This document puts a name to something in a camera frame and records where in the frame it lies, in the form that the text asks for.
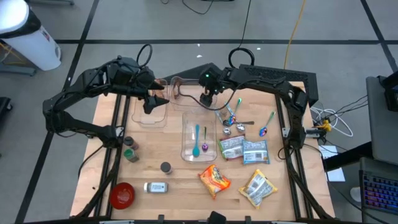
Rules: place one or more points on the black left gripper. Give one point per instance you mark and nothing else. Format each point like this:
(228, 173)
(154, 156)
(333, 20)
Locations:
(133, 79)

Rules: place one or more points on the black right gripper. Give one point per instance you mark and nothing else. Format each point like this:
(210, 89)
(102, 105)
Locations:
(213, 81)

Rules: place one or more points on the brown-lidded spice jar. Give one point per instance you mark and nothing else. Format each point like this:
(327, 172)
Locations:
(130, 141)

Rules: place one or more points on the teal silicone spoon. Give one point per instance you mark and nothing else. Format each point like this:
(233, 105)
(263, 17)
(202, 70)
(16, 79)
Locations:
(196, 152)

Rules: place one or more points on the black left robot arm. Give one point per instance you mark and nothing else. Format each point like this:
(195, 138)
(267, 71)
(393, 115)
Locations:
(77, 126)

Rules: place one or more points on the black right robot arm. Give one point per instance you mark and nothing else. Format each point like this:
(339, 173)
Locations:
(264, 83)

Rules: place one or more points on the clear plastic storage bin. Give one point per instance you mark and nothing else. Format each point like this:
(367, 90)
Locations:
(152, 118)
(189, 90)
(188, 149)

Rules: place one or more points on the black metal spoon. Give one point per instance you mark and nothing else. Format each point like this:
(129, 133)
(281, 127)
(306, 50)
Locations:
(245, 123)

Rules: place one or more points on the green-edged ramen packet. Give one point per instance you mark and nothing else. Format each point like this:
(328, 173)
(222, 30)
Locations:
(231, 147)

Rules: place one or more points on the green-lidded spice jar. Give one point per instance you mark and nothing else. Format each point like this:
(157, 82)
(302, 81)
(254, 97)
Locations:
(130, 154)

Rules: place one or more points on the blue ramen packet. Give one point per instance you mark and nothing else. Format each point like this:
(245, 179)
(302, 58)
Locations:
(255, 152)

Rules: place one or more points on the black-lidded purple-label spice jar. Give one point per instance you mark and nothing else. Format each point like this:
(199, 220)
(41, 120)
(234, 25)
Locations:
(165, 168)

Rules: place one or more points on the orange chicken ramen packet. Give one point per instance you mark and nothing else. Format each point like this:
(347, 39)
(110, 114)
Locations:
(214, 180)

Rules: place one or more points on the small white-labelled bottle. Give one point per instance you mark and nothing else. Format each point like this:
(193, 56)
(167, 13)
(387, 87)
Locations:
(155, 187)

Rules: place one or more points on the yellow ramen packet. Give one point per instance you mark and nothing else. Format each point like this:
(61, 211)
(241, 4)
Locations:
(257, 188)

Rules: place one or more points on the red bowl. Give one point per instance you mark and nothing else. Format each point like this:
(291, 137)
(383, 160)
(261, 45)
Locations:
(122, 195)

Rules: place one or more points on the yellow connector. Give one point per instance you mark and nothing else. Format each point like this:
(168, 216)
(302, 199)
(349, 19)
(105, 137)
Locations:
(325, 125)

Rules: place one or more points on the white trash can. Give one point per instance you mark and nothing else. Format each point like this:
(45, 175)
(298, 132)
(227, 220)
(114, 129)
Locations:
(34, 49)

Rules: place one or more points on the grey metal platform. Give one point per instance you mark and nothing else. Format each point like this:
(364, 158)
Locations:
(15, 71)

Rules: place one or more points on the black desk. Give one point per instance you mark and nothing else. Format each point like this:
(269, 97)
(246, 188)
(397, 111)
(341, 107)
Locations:
(342, 160)

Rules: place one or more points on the white paper sheet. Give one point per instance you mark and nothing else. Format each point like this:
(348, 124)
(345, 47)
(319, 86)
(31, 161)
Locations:
(335, 174)

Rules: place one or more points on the black caster base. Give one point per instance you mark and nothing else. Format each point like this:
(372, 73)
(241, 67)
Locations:
(3, 107)

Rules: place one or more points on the computer mouse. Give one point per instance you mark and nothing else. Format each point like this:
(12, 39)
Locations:
(355, 194)

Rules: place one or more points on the grey desk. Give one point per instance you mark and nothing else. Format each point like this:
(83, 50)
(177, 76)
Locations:
(382, 130)

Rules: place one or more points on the black desk device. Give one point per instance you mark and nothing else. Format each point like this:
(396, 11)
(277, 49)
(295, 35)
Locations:
(391, 93)

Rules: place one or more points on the backlit computer keyboard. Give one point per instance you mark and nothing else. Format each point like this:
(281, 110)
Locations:
(381, 193)

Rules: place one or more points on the black aluminium rig frame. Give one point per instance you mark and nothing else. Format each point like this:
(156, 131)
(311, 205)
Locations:
(292, 174)

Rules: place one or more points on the small black bracket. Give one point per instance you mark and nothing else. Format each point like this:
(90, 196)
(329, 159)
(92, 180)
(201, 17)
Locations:
(160, 217)
(247, 218)

